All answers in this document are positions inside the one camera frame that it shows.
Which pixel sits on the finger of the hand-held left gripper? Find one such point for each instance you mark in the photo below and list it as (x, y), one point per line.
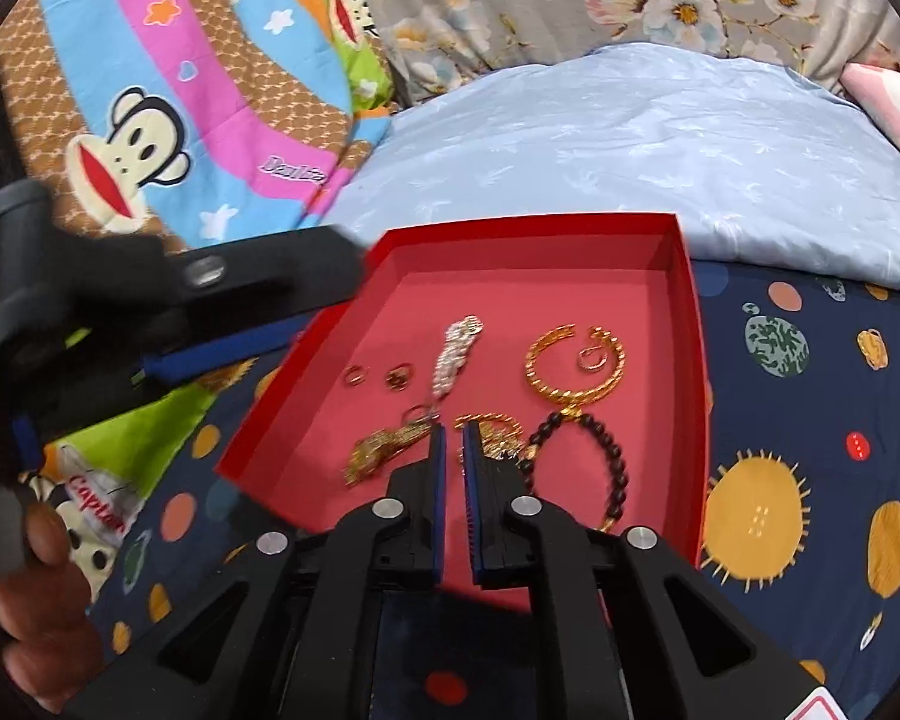
(225, 352)
(28, 442)

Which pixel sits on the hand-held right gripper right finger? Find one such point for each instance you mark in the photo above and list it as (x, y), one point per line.
(474, 510)

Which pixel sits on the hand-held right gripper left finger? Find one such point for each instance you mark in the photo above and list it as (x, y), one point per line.
(437, 510)

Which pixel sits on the gold wristwatch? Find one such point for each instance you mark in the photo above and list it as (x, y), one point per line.
(375, 457)

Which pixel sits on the textured gold bangle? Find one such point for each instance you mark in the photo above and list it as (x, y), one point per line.
(495, 420)

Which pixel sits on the gold ear cuff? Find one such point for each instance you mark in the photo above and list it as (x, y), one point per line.
(399, 379)

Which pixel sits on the smooth gold bangle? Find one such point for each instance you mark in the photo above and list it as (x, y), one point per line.
(540, 382)

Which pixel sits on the red cardboard box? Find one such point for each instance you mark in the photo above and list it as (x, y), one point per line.
(495, 300)

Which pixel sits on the person's left hand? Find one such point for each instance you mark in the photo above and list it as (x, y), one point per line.
(45, 630)

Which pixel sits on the cartoon monkey print blanket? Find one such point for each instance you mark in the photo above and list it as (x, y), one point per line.
(232, 90)

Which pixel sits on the navy planet print blanket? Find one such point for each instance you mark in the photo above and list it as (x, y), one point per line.
(795, 405)

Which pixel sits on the light blue quilt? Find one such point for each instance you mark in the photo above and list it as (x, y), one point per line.
(570, 150)

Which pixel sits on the white red-edged card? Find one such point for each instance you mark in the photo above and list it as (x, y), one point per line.
(817, 709)

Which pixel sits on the grey floral sheet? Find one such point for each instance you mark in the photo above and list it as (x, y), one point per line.
(532, 0)

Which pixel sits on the pink plush pillow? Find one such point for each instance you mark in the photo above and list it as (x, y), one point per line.
(885, 105)

